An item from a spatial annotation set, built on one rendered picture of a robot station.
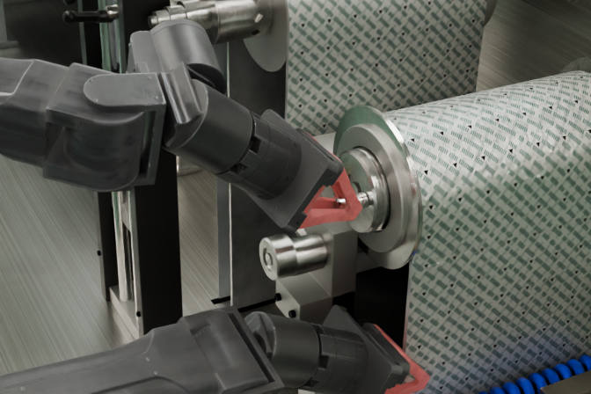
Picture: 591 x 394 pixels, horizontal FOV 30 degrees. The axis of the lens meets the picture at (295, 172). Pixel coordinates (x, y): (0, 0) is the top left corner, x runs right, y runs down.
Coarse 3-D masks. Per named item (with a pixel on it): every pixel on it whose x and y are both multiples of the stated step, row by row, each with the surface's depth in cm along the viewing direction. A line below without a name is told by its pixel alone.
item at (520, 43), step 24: (504, 0) 129; (528, 0) 125; (552, 0) 121; (576, 0) 118; (504, 24) 130; (528, 24) 126; (552, 24) 122; (576, 24) 119; (504, 48) 131; (528, 48) 127; (552, 48) 123; (576, 48) 119; (480, 72) 136; (504, 72) 132; (528, 72) 128; (552, 72) 124
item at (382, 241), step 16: (352, 128) 97; (368, 128) 95; (352, 144) 98; (368, 144) 95; (384, 144) 93; (384, 160) 93; (400, 176) 92; (400, 192) 92; (400, 208) 93; (400, 224) 93; (368, 240) 99; (384, 240) 96; (400, 240) 95
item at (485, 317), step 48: (528, 240) 100; (576, 240) 104; (432, 288) 97; (480, 288) 100; (528, 288) 104; (576, 288) 107; (432, 336) 100; (480, 336) 103; (528, 336) 107; (576, 336) 110; (432, 384) 103; (480, 384) 107
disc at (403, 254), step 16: (352, 112) 98; (368, 112) 95; (384, 128) 93; (336, 144) 102; (400, 144) 91; (400, 160) 92; (416, 176) 91; (416, 192) 91; (416, 208) 91; (416, 224) 92; (416, 240) 93; (368, 256) 101; (384, 256) 98; (400, 256) 96
